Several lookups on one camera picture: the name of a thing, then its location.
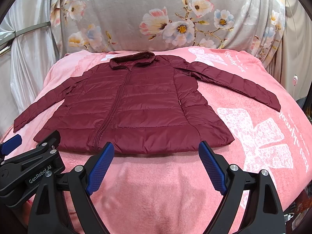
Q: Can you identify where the white satin curtain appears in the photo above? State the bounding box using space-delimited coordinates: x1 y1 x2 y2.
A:
1 0 59 135

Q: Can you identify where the white cable with switch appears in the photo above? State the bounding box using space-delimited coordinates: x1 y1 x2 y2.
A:
283 0 299 100

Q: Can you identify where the maroon puffer jacket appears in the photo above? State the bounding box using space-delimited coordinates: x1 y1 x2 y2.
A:
14 52 281 154

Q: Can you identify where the grey floral bedding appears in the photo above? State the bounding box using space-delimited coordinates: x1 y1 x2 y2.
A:
50 0 285 66

